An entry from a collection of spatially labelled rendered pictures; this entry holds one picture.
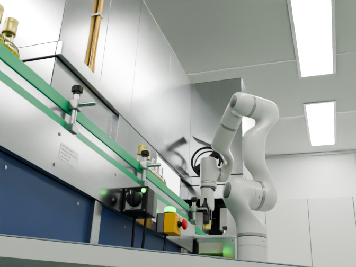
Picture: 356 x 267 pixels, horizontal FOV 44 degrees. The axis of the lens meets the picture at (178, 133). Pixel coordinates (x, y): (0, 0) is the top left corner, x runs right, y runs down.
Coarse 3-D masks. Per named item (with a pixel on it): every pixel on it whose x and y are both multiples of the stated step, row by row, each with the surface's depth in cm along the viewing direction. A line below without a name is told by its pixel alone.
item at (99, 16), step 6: (102, 0) 195; (102, 6) 194; (96, 18) 191; (102, 18) 193; (96, 24) 189; (96, 30) 188; (96, 36) 187; (96, 42) 186; (96, 48) 185; (90, 60) 182; (90, 66) 180
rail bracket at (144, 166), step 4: (144, 152) 152; (148, 152) 153; (144, 156) 152; (144, 160) 151; (140, 164) 150; (144, 164) 150; (148, 164) 150; (152, 164) 150; (156, 164) 149; (160, 164) 149; (140, 168) 150; (144, 168) 150; (148, 168) 151; (144, 172) 149; (144, 176) 149; (144, 180) 147; (140, 184) 147; (144, 184) 147
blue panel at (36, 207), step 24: (0, 168) 86; (24, 168) 93; (0, 192) 85; (24, 192) 92; (48, 192) 100; (72, 192) 109; (0, 216) 85; (24, 216) 91; (48, 216) 99; (72, 216) 108; (120, 216) 134; (72, 240) 108; (120, 240) 132
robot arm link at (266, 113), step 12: (264, 108) 191; (276, 108) 194; (264, 120) 191; (276, 120) 193; (252, 132) 186; (264, 132) 188; (252, 144) 184; (264, 144) 187; (252, 156) 183; (264, 156) 185; (252, 168) 185; (264, 168) 183; (264, 180) 182; (264, 192) 178; (276, 192) 182; (264, 204) 179
